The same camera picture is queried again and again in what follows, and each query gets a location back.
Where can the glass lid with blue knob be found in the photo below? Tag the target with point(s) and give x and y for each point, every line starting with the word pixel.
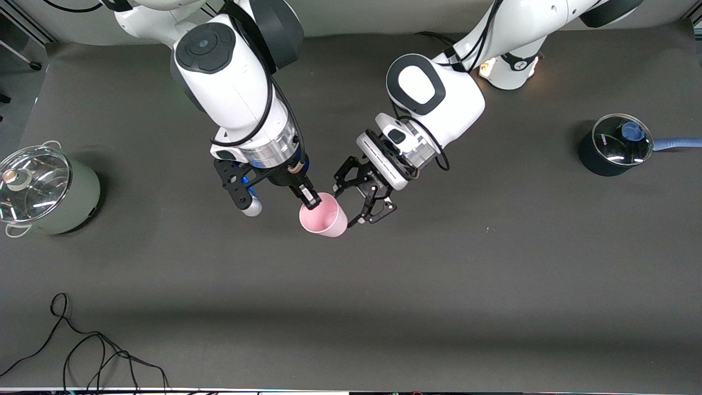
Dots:
pixel 622 148

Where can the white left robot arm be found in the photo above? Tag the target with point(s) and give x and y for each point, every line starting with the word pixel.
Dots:
pixel 455 99

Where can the dark blue saucepan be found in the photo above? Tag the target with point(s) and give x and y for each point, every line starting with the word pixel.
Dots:
pixel 595 160

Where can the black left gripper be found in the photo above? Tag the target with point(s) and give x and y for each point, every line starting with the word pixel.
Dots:
pixel 368 187

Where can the dark grey table mat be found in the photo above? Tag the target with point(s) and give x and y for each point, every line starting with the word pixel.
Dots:
pixel 351 307

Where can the aluminium frame rail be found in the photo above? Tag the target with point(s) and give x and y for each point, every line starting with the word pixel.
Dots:
pixel 30 24

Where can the pale green cooking pot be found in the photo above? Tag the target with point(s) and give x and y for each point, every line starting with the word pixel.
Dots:
pixel 77 203

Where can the pink plastic cup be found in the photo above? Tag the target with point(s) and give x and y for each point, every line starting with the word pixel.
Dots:
pixel 329 219

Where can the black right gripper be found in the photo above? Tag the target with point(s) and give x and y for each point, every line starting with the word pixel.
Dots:
pixel 286 178

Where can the glass lid with steel knob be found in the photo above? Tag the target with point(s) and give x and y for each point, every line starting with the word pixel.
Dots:
pixel 41 189

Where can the black caster wheel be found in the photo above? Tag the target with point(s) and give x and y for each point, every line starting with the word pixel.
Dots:
pixel 35 65

